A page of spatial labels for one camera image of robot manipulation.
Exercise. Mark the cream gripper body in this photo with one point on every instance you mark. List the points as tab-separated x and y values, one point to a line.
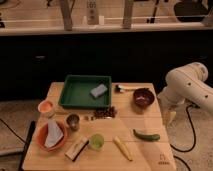
168	113

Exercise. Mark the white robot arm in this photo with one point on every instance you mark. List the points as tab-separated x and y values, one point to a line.
185	83

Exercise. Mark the green plastic cup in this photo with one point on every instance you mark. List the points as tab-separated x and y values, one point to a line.
96	141

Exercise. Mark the metal cup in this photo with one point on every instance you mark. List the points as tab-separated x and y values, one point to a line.
73	121

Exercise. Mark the small orange cup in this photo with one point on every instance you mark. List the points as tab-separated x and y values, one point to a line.
46	108

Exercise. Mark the dark red bowl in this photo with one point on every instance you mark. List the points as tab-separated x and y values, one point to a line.
143	97

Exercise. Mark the bunch of dark grapes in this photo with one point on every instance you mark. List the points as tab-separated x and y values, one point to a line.
104	113

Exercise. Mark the grey sponge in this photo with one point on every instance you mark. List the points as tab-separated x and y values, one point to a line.
98	91

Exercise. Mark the green plastic tray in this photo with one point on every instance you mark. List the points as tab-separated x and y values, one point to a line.
76	92

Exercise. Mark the wooden block eraser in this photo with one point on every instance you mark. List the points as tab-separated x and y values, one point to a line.
76	147

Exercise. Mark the white folded cloth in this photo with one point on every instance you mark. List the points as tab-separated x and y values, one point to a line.
54	134

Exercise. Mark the orange bowl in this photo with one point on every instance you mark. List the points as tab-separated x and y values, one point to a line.
42	135

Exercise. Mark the small brush with handle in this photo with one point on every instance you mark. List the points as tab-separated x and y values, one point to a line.
122	88

